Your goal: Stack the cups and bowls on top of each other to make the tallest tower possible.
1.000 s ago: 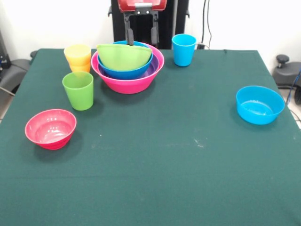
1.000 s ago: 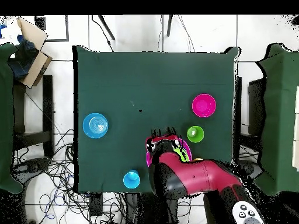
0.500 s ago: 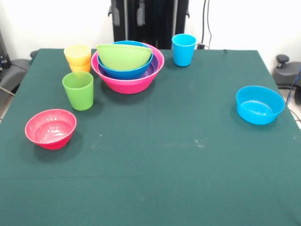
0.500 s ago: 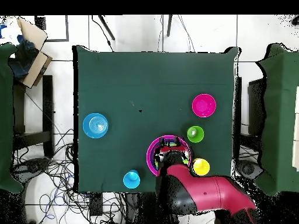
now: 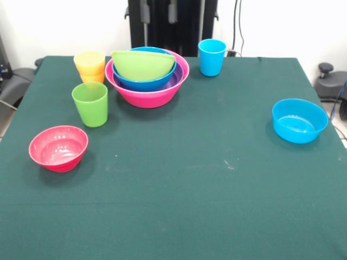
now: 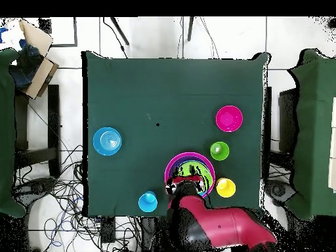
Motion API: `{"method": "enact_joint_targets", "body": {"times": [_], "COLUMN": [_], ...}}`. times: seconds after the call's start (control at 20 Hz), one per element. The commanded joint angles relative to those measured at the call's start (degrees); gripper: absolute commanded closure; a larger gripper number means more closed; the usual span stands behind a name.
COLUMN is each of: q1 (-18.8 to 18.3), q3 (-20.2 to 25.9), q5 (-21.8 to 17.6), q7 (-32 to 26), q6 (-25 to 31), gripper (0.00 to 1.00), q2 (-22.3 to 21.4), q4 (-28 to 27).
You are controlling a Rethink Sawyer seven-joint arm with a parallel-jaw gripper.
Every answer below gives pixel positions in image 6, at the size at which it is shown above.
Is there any tangle of black cables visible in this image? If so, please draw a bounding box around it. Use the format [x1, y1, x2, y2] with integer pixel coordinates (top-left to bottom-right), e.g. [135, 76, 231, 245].
[14, 144, 142, 252]

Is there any green cup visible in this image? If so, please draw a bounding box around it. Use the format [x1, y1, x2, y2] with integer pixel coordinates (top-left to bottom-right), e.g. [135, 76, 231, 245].
[209, 141, 230, 161]

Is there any cardboard box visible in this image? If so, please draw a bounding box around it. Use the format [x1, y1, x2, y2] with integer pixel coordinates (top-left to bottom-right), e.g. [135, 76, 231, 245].
[9, 18, 60, 100]

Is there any green cloth side table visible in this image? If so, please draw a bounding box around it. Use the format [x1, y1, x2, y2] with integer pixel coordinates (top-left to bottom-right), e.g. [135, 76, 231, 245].
[0, 48, 27, 219]
[287, 48, 336, 221]

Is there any black chair frame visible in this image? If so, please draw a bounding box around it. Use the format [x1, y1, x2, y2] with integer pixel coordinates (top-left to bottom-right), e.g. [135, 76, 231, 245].
[262, 85, 273, 179]
[14, 83, 62, 179]

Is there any dark blue bag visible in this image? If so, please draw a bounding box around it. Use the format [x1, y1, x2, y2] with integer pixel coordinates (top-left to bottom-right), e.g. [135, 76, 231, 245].
[10, 39, 44, 91]

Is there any black square frame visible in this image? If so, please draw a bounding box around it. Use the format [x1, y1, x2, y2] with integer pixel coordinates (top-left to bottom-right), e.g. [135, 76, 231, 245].
[38, 16, 79, 48]

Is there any small pink bowl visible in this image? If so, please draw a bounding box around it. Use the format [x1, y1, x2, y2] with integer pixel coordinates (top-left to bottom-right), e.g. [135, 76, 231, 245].
[215, 105, 244, 133]

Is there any blue cup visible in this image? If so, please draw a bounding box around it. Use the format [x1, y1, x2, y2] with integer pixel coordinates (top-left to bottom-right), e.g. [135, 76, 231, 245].
[138, 190, 159, 213]

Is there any small translucent blue bowl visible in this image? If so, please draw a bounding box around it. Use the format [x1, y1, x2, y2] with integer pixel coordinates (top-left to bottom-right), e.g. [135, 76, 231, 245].
[92, 127, 122, 157]

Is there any black tripod leg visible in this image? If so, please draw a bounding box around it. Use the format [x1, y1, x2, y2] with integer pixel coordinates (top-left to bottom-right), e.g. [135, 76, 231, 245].
[109, 16, 130, 46]
[186, 16, 196, 42]

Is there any grey pedestal foot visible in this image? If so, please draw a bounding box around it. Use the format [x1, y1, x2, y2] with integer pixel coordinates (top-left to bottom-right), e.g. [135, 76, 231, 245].
[264, 179, 297, 207]
[12, 177, 57, 204]

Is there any yellow cup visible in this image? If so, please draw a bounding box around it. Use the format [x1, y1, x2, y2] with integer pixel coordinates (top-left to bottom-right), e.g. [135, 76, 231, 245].
[215, 177, 236, 198]

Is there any black floor box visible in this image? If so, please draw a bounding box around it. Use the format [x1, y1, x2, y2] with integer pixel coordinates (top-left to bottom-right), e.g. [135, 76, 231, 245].
[100, 217, 117, 243]

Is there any large pink bowl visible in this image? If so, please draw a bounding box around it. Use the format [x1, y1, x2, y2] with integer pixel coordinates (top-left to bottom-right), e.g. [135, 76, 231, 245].
[164, 151, 216, 200]

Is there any purple bowl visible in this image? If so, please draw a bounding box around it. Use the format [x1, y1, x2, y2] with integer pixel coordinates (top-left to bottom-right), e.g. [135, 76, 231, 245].
[167, 155, 213, 198]

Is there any dark green tablecloth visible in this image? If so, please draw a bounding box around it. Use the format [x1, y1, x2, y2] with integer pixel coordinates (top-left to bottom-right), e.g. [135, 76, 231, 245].
[81, 50, 271, 219]

